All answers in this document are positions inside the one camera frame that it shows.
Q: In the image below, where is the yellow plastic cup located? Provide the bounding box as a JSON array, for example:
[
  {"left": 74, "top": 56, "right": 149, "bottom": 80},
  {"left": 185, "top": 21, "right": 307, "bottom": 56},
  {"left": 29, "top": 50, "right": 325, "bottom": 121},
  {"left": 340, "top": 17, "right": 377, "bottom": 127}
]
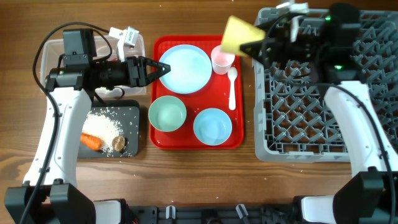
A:
[{"left": 220, "top": 16, "right": 266, "bottom": 57}]

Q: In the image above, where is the pink plastic cup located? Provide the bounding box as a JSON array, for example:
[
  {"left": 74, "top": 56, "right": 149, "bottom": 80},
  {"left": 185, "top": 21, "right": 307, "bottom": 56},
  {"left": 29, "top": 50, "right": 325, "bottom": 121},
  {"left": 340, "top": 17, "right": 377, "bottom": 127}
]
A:
[{"left": 211, "top": 45, "right": 235, "bottom": 75}]

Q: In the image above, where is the green bowl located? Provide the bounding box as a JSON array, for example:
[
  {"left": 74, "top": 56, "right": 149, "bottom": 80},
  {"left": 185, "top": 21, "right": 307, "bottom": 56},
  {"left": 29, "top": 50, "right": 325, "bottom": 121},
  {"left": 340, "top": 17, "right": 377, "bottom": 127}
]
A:
[{"left": 148, "top": 95, "right": 187, "bottom": 133}]

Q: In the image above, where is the white rice pile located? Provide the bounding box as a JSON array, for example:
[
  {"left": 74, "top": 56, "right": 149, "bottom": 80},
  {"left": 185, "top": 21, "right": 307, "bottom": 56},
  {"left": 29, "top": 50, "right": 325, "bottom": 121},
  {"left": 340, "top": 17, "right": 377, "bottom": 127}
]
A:
[{"left": 82, "top": 106, "right": 139, "bottom": 157}]

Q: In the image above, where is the brown mushroom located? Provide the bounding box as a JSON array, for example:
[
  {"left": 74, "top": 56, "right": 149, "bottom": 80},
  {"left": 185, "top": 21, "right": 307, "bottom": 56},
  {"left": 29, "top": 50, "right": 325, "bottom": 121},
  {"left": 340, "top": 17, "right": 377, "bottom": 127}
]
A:
[{"left": 112, "top": 135, "right": 126, "bottom": 152}]

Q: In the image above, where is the light blue bowl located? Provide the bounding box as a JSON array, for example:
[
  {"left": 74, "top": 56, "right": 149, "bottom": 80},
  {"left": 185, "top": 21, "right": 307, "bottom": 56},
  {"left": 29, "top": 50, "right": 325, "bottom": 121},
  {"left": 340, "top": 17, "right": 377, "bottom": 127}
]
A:
[{"left": 193, "top": 108, "right": 233, "bottom": 146}]

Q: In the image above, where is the orange carrot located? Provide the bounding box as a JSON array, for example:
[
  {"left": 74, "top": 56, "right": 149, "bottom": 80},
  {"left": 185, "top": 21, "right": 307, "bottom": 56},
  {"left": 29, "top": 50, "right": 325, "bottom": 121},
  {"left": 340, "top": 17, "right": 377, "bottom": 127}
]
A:
[{"left": 80, "top": 133, "right": 103, "bottom": 151}]

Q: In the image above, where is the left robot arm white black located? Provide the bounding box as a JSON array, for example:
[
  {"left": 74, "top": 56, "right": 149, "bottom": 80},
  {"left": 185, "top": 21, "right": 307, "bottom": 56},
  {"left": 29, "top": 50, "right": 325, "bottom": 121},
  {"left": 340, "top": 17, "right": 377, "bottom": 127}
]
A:
[{"left": 4, "top": 22, "right": 170, "bottom": 223}]

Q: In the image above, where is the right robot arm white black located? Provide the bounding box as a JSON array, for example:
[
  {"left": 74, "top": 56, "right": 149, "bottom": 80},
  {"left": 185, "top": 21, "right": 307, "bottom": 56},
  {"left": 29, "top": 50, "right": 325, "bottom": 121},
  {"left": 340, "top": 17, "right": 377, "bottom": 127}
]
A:
[{"left": 239, "top": 1, "right": 397, "bottom": 223}]

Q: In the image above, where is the black waste tray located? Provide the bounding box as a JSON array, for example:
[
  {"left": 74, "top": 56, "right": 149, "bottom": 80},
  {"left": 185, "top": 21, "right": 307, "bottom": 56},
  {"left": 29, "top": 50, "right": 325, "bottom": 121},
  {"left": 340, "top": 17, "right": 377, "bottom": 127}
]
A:
[{"left": 78, "top": 100, "right": 140, "bottom": 159}]

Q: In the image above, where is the grey dishwasher rack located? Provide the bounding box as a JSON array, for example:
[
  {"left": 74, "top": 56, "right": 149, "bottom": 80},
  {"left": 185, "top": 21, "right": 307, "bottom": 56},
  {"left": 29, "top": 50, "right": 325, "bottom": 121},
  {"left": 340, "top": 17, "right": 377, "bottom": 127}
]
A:
[{"left": 252, "top": 11, "right": 397, "bottom": 163}]

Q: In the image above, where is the light blue plate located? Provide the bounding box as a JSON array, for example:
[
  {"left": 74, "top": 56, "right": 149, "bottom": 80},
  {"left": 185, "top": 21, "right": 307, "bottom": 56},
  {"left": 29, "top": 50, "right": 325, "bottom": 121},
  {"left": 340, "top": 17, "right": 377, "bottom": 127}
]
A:
[{"left": 159, "top": 44, "right": 213, "bottom": 94}]

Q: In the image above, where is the white plastic spoon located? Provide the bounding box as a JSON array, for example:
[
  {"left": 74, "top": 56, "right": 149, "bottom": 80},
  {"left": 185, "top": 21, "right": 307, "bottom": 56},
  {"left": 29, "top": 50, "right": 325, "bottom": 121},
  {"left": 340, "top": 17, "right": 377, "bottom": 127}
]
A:
[{"left": 227, "top": 67, "right": 238, "bottom": 110}]

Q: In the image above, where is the red plastic tray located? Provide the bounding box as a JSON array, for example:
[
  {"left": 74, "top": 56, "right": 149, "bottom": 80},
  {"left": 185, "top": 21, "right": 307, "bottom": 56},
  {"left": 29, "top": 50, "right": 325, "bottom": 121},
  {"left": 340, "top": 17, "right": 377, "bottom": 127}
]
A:
[{"left": 149, "top": 35, "right": 244, "bottom": 150}]

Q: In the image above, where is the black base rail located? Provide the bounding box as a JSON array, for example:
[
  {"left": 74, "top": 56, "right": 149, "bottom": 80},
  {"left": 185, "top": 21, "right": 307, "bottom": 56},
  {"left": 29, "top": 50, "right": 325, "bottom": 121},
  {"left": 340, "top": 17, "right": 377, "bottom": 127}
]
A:
[{"left": 121, "top": 204, "right": 302, "bottom": 224}]

